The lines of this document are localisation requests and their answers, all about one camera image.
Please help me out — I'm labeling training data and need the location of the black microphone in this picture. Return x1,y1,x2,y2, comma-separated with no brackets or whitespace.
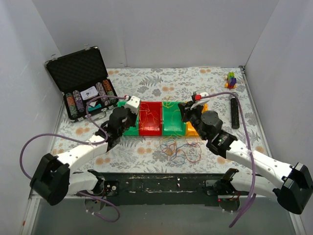
229,95,240,129

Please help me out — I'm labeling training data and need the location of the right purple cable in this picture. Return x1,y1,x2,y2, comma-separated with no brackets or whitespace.
195,92,257,228

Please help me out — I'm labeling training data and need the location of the black poker chip case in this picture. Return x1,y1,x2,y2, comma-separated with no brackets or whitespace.
45,47,118,122

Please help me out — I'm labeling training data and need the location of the colourful toy block figure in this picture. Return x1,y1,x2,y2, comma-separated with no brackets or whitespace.
225,72,237,89

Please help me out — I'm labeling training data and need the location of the left green bin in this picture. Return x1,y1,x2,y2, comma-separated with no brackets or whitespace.
117,101,139,136

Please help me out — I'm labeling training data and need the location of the yellow wire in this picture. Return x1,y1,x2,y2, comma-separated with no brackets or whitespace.
136,100,186,138

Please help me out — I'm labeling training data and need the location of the floral table mat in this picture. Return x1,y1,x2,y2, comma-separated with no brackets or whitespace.
47,68,271,174

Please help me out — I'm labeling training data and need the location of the purple cable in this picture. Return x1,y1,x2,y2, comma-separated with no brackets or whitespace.
19,95,130,223
195,92,257,228

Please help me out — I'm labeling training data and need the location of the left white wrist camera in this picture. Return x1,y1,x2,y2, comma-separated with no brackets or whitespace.
124,95,141,115

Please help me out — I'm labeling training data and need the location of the red bin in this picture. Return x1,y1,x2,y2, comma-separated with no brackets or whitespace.
139,101,162,136

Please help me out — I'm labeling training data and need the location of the right green bin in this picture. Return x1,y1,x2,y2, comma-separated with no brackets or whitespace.
162,101,186,137

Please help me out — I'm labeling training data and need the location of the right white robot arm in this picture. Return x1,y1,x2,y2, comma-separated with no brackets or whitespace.
178,101,313,214

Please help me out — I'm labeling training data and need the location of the orange bin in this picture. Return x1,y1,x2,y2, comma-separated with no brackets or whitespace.
185,104,208,137

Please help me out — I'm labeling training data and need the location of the aluminium frame rail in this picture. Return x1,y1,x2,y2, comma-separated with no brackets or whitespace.
239,66,306,235

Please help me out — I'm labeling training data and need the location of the orange wire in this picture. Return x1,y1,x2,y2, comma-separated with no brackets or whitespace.
160,136,203,165

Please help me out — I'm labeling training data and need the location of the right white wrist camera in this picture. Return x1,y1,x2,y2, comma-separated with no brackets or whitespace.
191,91,209,110

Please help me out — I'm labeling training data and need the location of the green bin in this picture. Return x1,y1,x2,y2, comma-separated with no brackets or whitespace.
117,101,139,136
162,101,186,137

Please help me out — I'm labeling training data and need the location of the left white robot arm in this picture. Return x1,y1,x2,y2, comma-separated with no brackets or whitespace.
30,106,138,206

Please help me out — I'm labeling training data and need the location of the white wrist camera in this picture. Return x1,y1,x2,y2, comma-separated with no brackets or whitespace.
191,91,209,110
124,95,141,115

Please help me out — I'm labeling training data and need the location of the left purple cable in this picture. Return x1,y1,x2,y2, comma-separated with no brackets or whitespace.
19,95,130,223

